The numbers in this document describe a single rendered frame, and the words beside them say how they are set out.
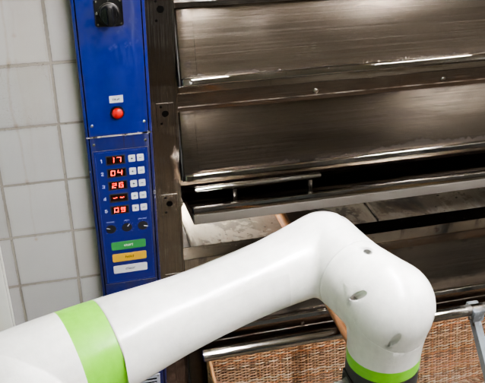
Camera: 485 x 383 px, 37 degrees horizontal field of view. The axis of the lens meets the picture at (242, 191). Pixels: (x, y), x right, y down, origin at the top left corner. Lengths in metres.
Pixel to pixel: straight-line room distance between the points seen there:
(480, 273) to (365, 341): 1.60
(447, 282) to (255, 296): 1.57
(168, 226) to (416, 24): 0.83
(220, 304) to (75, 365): 0.18
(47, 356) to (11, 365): 0.04
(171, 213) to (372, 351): 1.14
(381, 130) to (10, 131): 0.96
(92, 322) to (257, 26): 1.11
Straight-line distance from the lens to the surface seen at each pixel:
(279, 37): 1.80
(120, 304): 0.83
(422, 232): 2.25
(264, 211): 1.82
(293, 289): 0.91
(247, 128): 1.88
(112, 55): 1.69
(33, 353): 0.80
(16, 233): 1.93
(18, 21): 1.69
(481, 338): 2.00
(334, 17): 1.84
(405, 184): 1.94
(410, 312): 0.85
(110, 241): 1.92
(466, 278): 2.43
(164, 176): 1.88
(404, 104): 2.02
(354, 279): 0.87
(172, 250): 2.01
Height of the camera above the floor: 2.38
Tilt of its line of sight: 31 degrees down
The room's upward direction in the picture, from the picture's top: 1 degrees clockwise
